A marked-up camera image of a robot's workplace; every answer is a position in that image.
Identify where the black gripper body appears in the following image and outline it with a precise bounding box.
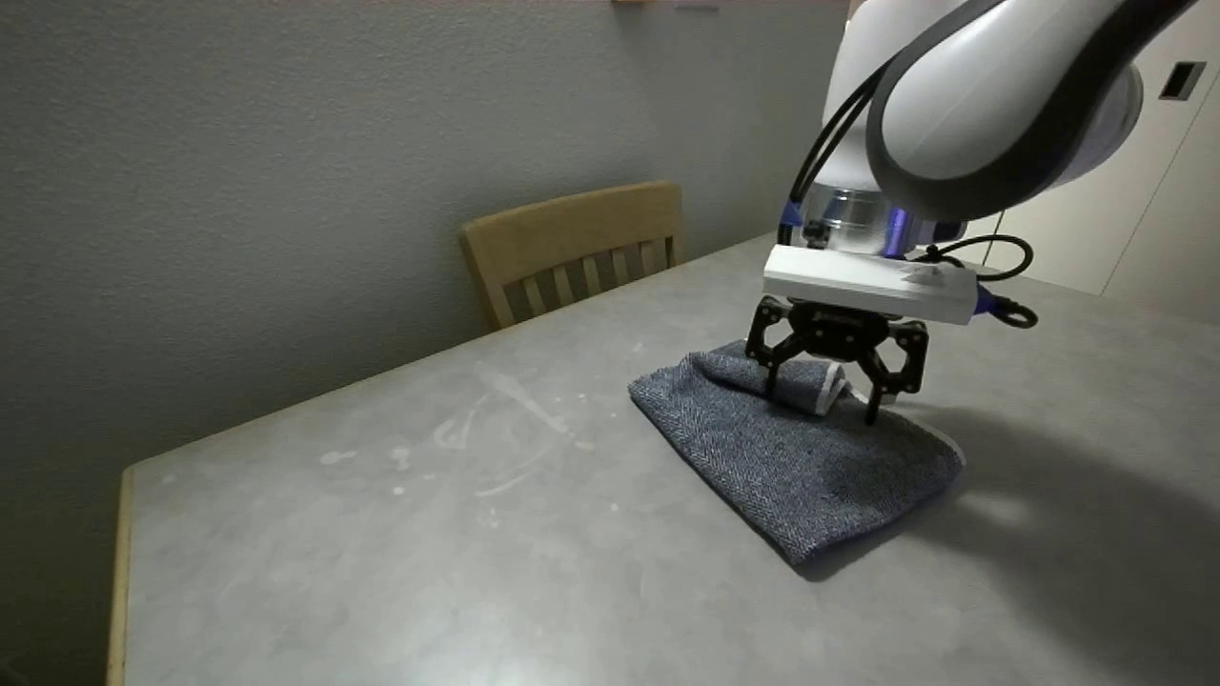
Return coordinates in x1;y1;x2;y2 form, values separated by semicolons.
759;299;926;371

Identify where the blue striped towel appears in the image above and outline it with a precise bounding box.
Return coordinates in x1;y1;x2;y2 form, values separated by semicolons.
624;339;970;573

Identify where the wooden chair with curved backrest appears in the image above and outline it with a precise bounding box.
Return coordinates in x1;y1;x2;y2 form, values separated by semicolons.
459;179;687;335

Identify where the tall white cabinet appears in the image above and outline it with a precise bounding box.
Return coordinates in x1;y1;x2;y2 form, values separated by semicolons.
989;0;1220;325

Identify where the black cable with blue ends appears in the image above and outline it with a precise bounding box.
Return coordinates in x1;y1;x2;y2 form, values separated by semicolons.
931;231;1040;330

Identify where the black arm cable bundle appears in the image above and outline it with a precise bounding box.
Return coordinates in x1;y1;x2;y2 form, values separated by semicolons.
786;52;898;248

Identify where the black square wall panel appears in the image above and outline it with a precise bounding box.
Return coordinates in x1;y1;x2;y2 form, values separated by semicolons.
1157;58;1210;105

